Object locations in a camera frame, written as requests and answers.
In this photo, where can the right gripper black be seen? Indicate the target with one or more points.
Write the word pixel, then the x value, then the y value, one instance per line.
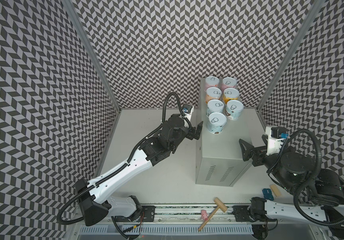
pixel 257 154

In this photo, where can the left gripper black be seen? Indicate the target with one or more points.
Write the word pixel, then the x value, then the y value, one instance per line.
pixel 192 134

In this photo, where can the can teal label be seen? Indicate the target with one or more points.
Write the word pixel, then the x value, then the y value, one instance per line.
pixel 214 106
pixel 216 123

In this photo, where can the can teal label back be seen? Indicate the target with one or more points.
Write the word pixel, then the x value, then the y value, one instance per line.
pixel 214 106

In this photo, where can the orange label can front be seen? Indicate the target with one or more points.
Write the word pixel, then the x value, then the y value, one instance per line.
pixel 230 94

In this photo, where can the pink label can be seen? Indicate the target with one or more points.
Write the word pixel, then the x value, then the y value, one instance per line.
pixel 229 82
pixel 211 81

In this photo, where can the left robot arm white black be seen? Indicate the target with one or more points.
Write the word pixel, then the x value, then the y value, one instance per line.
pixel 94 199

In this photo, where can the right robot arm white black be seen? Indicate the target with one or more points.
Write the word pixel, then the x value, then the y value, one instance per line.
pixel 293 162

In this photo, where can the grey metal cabinet box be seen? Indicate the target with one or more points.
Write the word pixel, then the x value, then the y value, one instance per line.
pixel 219 160

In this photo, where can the small blue box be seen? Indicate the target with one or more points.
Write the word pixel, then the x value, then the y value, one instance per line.
pixel 267 194

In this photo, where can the small wooden block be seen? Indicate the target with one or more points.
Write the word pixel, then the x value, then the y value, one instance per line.
pixel 275 190

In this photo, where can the wooden mallet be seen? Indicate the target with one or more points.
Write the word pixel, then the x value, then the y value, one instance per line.
pixel 220 206

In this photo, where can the small pink toy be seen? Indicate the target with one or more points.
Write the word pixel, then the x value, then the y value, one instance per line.
pixel 204 215

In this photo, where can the white vent grille strip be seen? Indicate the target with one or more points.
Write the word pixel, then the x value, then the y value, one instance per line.
pixel 172 230

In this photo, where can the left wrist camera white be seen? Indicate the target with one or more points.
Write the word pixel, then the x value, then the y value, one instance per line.
pixel 188 110

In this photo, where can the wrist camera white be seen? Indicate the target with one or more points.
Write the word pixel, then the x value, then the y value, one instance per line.
pixel 188 110
pixel 273 138

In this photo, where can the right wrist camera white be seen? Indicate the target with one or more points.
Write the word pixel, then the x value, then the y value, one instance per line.
pixel 273 138

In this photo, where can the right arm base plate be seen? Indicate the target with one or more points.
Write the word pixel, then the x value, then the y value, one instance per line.
pixel 245 213

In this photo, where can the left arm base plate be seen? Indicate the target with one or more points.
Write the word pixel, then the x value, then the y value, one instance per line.
pixel 147 214

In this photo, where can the aluminium rail frame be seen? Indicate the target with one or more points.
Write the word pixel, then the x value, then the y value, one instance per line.
pixel 190 214

